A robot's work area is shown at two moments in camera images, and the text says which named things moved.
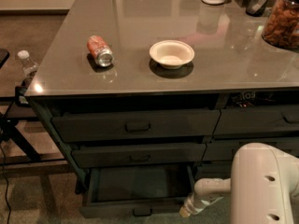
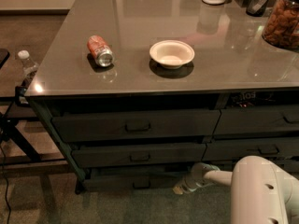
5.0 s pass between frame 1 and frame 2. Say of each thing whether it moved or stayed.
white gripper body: moved
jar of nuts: stayed
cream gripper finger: moved
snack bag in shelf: stayed
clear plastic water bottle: stayed
